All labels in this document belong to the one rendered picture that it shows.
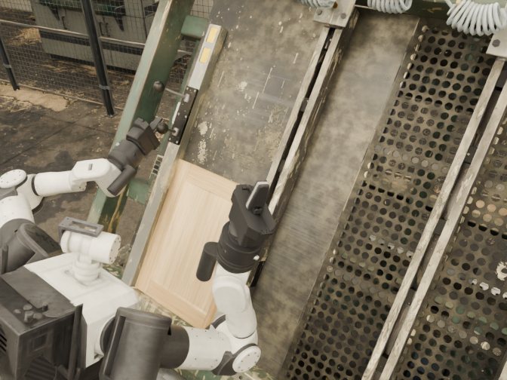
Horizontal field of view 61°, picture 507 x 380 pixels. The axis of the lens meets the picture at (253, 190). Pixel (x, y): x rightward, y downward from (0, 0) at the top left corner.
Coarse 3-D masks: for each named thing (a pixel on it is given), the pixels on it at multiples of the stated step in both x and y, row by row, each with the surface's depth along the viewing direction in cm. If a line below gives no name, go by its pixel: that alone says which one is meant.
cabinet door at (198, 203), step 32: (192, 192) 145; (224, 192) 139; (160, 224) 151; (192, 224) 144; (224, 224) 138; (160, 256) 150; (192, 256) 143; (160, 288) 148; (192, 288) 142; (192, 320) 141
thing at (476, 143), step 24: (504, 48) 96; (504, 72) 99; (504, 96) 98; (480, 120) 100; (480, 144) 100; (456, 168) 102; (480, 168) 102; (456, 192) 105; (432, 216) 104; (456, 216) 101; (432, 240) 106; (432, 264) 103; (408, 288) 105; (408, 312) 104; (384, 336) 107; (408, 336) 107; (384, 360) 107
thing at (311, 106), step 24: (336, 0) 116; (336, 24) 116; (336, 48) 120; (312, 72) 122; (336, 72) 125; (312, 96) 121; (288, 120) 124; (312, 120) 124; (288, 144) 125; (288, 168) 123; (288, 192) 128; (216, 312) 130
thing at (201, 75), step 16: (208, 32) 145; (224, 32) 145; (208, 64) 144; (192, 80) 146; (208, 80) 147; (192, 112) 146; (192, 128) 149; (176, 160) 148; (160, 176) 150; (160, 192) 149; (160, 208) 150; (144, 224) 151; (144, 240) 151; (144, 256) 153; (128, 272) 153
